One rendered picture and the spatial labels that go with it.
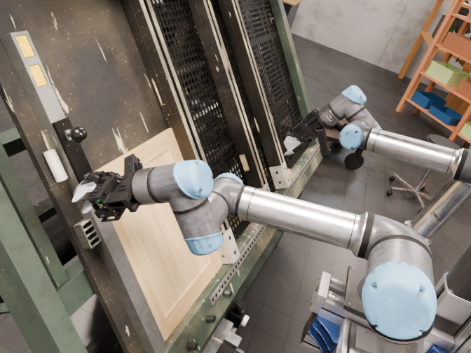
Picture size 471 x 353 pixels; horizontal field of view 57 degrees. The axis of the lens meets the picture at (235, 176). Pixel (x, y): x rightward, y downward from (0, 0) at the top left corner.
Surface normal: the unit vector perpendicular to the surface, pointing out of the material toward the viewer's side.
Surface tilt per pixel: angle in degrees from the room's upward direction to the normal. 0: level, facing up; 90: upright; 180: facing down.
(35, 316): 90
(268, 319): 0
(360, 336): 0
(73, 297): 53
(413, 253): 3
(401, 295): 84
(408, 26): 90
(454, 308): 90
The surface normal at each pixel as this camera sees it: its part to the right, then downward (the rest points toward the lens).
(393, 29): -0.30, 0.44
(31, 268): 0.87, -0.14
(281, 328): 0.28, -0.81
